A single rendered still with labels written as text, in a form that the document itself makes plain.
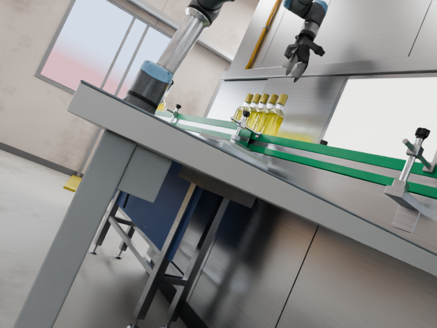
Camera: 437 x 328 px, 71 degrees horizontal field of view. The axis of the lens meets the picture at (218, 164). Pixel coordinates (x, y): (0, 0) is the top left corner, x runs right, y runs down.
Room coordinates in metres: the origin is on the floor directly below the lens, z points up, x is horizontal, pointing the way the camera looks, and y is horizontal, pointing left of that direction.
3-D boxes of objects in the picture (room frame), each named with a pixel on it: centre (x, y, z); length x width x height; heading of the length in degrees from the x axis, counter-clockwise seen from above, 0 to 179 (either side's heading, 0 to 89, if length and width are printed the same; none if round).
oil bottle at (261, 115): (1.34, -0.11, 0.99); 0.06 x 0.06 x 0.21; 36
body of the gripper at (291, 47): (1.32, -0.12, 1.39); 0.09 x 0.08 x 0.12; 37
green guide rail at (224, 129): (1.95, 0.50, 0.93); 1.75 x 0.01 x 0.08; 36
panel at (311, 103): (1.26, -0.33, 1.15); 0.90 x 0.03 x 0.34; 36
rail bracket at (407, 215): (0.70, -0.41, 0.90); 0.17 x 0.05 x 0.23; 126
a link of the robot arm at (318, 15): (1.31, -0.12, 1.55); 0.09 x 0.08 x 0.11; 102
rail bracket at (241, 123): (1.22, -0.04, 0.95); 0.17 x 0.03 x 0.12; 126
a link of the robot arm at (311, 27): (1.31, -0.12, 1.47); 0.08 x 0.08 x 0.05
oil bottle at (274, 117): (1.29, -0.14, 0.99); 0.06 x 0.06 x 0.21; 37
